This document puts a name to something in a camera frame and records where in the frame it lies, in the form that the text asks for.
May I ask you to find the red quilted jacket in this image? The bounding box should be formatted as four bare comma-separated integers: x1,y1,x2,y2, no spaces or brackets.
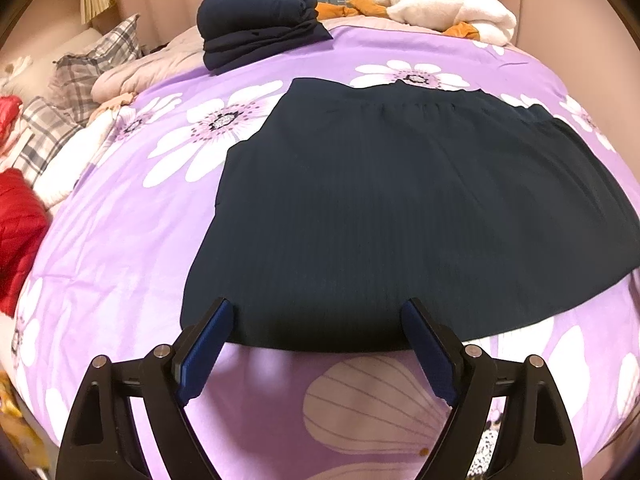
0,167,53,317

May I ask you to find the yellow patterned cloth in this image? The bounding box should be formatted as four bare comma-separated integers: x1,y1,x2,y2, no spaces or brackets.
0,370,52,480

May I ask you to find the black and white speckled cloth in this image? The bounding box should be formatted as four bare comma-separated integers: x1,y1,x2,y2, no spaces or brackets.
472,419,507,480

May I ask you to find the grey plaid cloth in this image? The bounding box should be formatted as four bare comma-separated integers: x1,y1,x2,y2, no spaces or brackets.
7,96,88,188

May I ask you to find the small red garment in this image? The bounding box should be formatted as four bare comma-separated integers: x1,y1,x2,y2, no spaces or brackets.
0,94,24,142

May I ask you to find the grey plaid pillow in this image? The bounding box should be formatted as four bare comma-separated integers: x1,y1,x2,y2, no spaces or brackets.
52,14,144,128

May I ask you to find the white fleece blanket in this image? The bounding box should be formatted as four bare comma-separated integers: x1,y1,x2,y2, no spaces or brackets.
375,0,518,45

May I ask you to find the dark navy pleated skirt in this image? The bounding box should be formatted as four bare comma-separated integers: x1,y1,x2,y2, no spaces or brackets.
180,77,640,352

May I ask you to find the orange cloth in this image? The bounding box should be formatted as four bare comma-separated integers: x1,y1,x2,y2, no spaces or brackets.
315,0,482,41

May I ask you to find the pale pink quilt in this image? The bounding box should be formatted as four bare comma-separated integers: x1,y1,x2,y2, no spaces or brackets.
91,26,207,107

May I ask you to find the folded navy clothes stack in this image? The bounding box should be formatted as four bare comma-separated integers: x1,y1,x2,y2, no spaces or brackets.
196,0,335,73

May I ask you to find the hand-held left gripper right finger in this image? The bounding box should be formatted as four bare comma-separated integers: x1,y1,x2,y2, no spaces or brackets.
402,298,584,480

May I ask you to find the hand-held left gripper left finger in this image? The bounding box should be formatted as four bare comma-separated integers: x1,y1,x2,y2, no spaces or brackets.
55,298,234,480

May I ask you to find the purple floral bed sheet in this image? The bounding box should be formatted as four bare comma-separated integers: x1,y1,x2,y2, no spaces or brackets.
10,22,640,480

